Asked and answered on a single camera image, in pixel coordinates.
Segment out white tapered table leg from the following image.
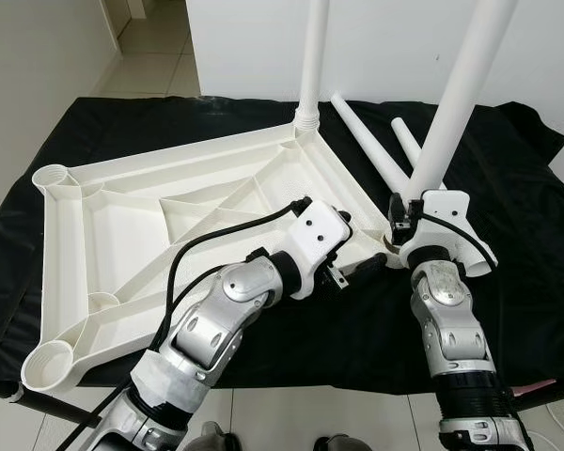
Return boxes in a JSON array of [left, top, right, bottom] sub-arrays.
[[331, 92, 415, 194], [409, 0, 520, 203], [392, 117, 497, 278], [294, 0, 332, 132]]

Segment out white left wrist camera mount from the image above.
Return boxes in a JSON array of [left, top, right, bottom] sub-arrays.
[[282, 199, 353, 300]]

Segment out grey right robot foot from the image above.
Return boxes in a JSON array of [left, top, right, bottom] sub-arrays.
[[315, 434, 368, 451]]

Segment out pink soft item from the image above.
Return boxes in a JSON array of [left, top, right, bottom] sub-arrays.
[[512, 378, 557, 394]]

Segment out white plastic table top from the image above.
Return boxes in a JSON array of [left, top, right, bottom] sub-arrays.
[[19, 125, 400, 394]]

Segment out grey robot foot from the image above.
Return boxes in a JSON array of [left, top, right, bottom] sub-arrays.
[[315, 434, 368, 451], [186, 423, 241, 451]]

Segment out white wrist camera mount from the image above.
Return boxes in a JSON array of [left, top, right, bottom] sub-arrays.
[[395, 190, 473, 273], [282, 199, 353, 300]]

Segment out black table frame leg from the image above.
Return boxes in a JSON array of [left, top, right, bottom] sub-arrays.
[[9, 385, 104, 428], [512, 381, 564, 414]]

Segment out grey left robot foot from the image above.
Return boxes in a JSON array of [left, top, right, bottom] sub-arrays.
[[186, 423, 241, 451]]

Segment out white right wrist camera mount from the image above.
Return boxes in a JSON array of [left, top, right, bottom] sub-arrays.
[[395, 190, 473, 273]]

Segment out black table cloth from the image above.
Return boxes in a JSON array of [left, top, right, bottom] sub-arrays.
[[0, 94, 564, 391]]

